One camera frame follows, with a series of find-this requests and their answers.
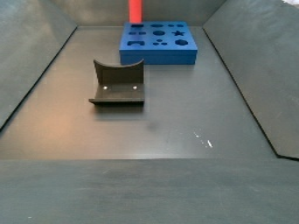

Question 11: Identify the blue shape sorter box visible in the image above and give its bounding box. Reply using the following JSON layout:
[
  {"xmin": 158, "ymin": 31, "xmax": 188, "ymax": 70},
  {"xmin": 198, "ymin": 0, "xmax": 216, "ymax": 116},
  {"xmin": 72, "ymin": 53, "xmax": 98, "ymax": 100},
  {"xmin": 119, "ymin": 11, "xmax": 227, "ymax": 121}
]
[{"xmin": 119, "ymin": 21, "xmax": 198, "ymax": 65}]

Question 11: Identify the black curved holder bracket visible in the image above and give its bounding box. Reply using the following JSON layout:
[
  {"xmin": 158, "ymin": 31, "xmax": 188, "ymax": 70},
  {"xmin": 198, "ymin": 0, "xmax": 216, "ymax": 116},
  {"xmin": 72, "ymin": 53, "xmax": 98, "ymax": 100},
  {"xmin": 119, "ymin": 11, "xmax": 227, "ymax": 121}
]
[{"xmin": 88, "ymin": 60, "xmax": 146, "ymax": 105}]

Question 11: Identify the red rectangular peg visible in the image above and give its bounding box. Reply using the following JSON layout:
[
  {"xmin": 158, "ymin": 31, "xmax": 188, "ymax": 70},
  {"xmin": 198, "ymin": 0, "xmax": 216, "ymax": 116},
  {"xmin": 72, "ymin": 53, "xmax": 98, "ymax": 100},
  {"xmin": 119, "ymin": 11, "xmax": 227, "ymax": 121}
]
[{"xmin": 128, "ymin": 0, "xmax": 143, "ymax": 23}]

